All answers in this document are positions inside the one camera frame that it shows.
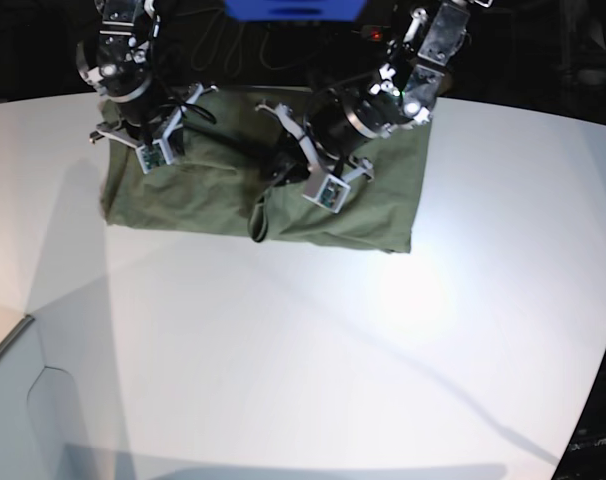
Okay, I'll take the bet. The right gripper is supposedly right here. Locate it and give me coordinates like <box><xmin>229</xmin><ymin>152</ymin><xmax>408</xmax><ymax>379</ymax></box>
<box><xmin>76</xmin><ymin>29</ymin><xmax>217</xmax><ymax>174</ymax></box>

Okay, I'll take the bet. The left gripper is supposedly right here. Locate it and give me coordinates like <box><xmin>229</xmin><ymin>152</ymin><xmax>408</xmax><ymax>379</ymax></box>
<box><xmin>255</xmin><ymin>88</ymin><xmax>433</xmax><ymax>213</ymax></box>

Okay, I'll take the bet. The green t-shirt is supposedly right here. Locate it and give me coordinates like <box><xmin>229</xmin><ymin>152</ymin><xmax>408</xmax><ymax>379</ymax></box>
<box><xmin>100</xmin><ymin>90</ymin><xmax>431</xmax><ymax>253</ymax></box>

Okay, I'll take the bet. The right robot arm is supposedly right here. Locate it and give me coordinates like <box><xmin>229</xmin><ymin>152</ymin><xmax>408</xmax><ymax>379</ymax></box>
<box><xmin>76</xmin><ymin>1</ymin><xmax>217</xmax><ymax>174</ymax></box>

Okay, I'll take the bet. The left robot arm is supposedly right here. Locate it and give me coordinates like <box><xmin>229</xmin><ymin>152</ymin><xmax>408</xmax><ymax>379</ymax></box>
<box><xmin>256</xmin><ymin>1</ymin><xmax>483</xmax><ymax>213</ymax></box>

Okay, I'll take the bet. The black power strip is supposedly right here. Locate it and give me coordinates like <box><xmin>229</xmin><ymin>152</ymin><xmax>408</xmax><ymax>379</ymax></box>
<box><xmin>358</xmin><ymin>24</ymin><xmax>396</xmax><ymax>43</ymax></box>

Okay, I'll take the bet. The blue box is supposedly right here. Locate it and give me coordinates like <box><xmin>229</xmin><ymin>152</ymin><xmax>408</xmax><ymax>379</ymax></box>
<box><xmin>224</xmin><ymin>0</ymin><xmax>367</xmax><ymax>22</ymax></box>

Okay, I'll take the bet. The black device at table edge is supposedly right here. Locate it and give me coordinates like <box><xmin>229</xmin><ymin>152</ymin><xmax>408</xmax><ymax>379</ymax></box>
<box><xmin>553</xmin><ymin>350</ymin><xmax>606</xmax><ymax>479</ymax></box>

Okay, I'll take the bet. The white cable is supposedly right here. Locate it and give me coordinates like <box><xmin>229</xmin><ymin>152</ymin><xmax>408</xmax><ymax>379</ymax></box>
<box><xmin>162</xmin><ymin>19</ymin><xmax>334</xmax><ymax>74</ymax></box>

